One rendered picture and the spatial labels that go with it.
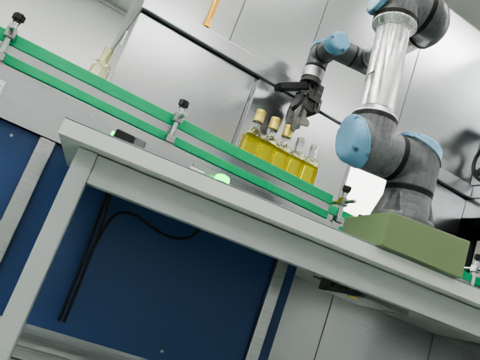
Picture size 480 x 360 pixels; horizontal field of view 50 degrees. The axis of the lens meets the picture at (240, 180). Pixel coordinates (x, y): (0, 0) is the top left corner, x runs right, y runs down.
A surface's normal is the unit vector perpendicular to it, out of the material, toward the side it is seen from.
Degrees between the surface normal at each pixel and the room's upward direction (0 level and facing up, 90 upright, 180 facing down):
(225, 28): 90
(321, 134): 90
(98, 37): 90
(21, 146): 90
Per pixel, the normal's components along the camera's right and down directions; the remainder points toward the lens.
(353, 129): -0.93, -0.22
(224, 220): 0.27, -0.15
